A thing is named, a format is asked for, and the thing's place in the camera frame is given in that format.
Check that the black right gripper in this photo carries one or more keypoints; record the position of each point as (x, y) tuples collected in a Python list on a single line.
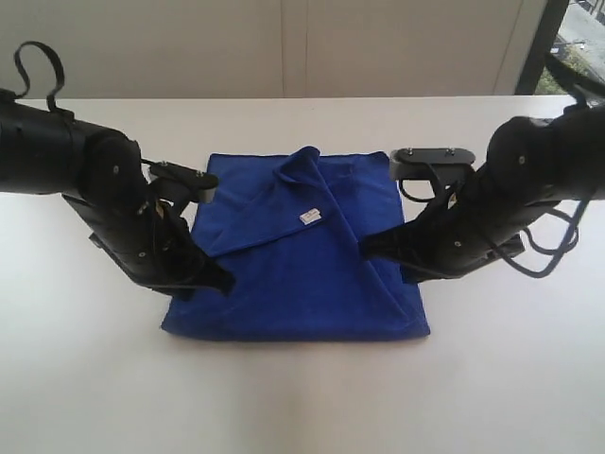
[(470, 226)]

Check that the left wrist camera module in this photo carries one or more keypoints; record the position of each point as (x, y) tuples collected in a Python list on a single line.
[(179, 184)]

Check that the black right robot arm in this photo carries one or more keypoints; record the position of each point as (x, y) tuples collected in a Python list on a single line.
[(559, 165)]

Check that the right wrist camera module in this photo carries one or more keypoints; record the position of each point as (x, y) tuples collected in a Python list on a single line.
[(431, 164)]

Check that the green tree outside window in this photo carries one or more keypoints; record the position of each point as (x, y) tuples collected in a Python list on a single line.
[(548, 86)]

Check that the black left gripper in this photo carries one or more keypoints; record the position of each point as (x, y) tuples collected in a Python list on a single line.
[(153, 246)]

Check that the black window frame post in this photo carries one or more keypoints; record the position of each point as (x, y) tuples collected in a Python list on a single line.
[(544, 37)]

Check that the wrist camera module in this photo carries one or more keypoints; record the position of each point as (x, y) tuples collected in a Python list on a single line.
[(179, 184), (431, 164)]

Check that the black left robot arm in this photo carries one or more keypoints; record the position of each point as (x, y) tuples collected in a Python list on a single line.
[(133, 206)]

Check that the blue microfiber towel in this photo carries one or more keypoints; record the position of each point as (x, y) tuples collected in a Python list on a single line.
[(297, 282)]

